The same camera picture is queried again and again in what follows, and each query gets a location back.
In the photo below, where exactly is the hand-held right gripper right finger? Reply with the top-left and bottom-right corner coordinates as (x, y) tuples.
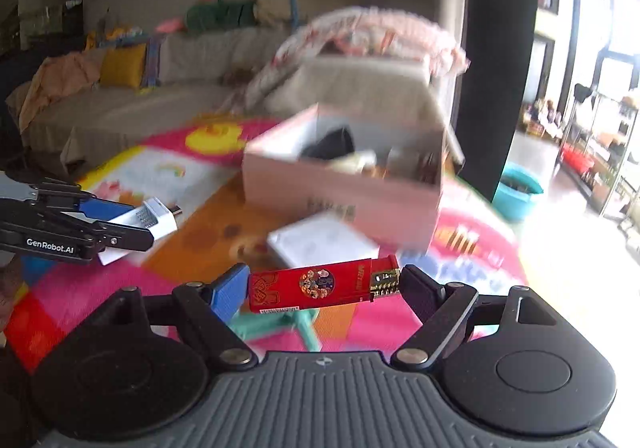
(390, 264), (563, 371)

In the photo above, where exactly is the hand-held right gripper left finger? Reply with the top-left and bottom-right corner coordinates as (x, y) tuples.
(97, 263), (259, 372)

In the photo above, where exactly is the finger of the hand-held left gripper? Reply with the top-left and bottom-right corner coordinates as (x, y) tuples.
(45, 210), (155, 254)
(35, 180), (137, 224)

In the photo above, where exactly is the white battery case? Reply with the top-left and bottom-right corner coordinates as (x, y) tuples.
(97, 197), (179, 266)

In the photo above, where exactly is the red lighter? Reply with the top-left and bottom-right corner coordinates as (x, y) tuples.
(248, 254), (401, 315)

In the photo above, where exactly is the pink cardboard box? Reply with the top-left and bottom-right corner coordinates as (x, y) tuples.
(241, 103), (466, 253)

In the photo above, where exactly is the green plastic tool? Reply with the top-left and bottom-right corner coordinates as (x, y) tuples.
(230, 308), (321, 351)

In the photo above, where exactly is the colourful cartoon play mat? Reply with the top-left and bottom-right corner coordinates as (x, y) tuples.
(5, 115), (531, 374)

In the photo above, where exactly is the small white box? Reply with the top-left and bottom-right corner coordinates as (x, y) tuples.
(266, 212), (379, 275)

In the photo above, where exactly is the beige covered sofa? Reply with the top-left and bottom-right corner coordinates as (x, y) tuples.
(20, 0), (451, 169)

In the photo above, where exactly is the teal plastic basin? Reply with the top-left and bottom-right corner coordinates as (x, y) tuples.
(492, 162), (545, 223)

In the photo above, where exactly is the orange cloth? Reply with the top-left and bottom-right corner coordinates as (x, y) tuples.
(17, 52), (103, 131)

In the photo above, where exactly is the yellow cushion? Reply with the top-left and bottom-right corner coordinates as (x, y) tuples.
(99, 44), (148, 89)

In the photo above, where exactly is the dark cabinet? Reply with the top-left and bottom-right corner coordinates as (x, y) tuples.
(0, 0), (83, 59)

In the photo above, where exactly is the metal storage rack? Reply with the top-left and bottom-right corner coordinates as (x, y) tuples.
(555, 84), (640, 224)

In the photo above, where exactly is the green plush toy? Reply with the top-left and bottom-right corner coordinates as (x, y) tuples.
(185, 0), (258, 34)

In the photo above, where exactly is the dark curtain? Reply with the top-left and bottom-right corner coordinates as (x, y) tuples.
(457, 0), (542, 204)

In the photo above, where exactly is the floral pink blanket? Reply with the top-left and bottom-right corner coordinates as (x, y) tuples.
(220, 5), (471, 114)

